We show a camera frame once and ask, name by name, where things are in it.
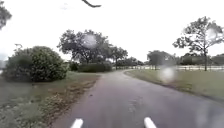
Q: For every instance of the bare overhanging branch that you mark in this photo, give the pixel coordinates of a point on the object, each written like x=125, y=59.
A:
x=90, y=4

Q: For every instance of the white rail fence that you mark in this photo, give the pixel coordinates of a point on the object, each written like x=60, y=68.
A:
x=186, y=68

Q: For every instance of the mown grass lawn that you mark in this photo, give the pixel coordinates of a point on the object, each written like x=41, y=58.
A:
x=196, y=81

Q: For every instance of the grey asphalt path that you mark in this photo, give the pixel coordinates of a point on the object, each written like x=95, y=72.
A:
x=123, y=100

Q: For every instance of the overhanging tree foliage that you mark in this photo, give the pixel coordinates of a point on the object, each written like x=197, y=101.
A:
x=3, y=15

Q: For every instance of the large spreading tree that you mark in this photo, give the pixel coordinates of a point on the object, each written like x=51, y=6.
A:
x=87, y=50

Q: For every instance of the small dark tree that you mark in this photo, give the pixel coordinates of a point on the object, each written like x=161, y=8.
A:
x=156, y=57

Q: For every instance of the small roadside tree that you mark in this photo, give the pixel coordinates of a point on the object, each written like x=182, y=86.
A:
x=117, y=53

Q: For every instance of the large round green bush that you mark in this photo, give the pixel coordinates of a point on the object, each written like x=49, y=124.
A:
x=36, y=65

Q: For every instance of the distant row of trees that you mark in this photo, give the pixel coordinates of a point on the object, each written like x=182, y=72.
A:
x=196, y=59

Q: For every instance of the low dark green hedge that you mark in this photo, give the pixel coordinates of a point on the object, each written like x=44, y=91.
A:
x=93, y=67

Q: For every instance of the tall thin-crowned tree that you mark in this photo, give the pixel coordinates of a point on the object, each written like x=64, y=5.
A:
x=201, y=40

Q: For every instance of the grass verge with leaf litter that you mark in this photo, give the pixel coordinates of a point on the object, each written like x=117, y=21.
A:
x=30, y=96

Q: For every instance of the robot's own part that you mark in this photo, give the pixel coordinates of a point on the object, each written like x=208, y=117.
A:
x=149, y=123
x=77, y=123

